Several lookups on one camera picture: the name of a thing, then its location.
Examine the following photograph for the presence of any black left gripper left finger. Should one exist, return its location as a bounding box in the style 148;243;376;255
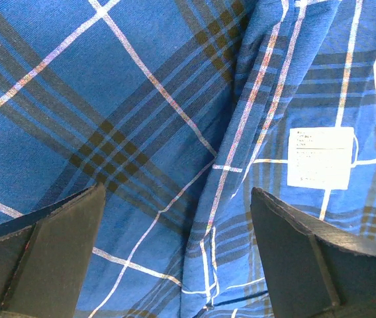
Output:
0;184;105;317

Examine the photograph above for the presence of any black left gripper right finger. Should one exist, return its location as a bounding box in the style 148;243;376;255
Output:
251;188;376;317

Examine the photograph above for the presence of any blue plaid long sleeve shirt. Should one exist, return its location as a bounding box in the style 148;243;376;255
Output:
0;1;376;317

